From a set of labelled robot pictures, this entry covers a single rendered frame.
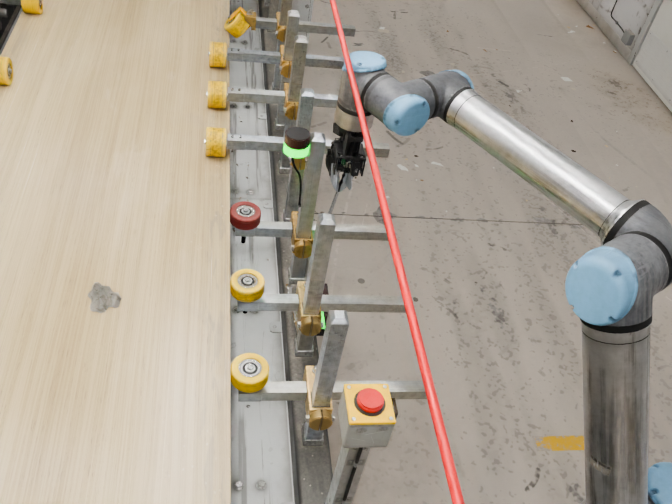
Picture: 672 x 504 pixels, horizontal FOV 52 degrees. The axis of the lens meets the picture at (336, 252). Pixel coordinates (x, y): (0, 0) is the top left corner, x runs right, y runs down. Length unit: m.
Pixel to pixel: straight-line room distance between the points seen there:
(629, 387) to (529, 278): 1.99
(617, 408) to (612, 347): 0.12
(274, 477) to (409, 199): 2.07
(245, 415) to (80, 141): 0.88
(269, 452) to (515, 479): 1.12
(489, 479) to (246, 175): 1.33
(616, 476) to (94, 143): 1.52
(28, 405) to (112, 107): 1.04
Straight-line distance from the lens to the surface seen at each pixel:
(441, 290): 3.02
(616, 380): 1.28
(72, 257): 1.70
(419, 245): 3.20
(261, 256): 2.09
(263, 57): 2.39
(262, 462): 1.67
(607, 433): 1.35
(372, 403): 1.04
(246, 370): 1.45
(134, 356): 1.49
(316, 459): 1.59
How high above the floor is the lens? 2.07
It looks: 43 degrees down
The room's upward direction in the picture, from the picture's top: 11 degrees clockwise
